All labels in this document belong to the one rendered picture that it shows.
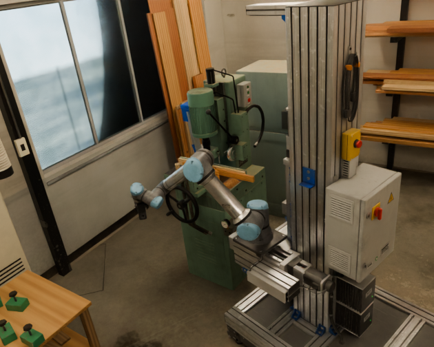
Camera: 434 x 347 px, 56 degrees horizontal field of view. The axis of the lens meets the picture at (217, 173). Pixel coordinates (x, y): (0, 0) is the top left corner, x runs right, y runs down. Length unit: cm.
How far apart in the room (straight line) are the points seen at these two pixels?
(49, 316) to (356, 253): 173
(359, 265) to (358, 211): 30
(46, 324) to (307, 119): 181
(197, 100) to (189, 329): 157
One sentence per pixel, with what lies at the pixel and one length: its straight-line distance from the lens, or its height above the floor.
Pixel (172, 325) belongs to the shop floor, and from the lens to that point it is 309.
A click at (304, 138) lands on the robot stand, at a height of 143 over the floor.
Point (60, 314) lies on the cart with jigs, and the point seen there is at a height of 53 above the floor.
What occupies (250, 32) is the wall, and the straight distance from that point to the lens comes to 517.
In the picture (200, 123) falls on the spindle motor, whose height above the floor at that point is 131.
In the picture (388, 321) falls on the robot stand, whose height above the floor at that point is 21.
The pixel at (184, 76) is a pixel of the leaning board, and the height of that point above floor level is 123.
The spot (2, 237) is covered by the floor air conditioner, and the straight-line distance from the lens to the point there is 312.
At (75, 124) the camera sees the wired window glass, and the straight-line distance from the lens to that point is 375.
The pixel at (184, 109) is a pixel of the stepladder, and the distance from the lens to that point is 370.
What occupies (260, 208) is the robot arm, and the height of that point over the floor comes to 104.
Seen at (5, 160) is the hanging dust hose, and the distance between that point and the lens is 313.
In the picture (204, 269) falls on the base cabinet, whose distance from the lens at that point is 331.
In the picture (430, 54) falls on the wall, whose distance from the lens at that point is 461.
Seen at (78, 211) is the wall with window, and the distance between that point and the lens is 383.
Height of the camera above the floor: 219
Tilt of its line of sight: 26 degrees down
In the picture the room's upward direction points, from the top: 7 degrees counter-clockwise
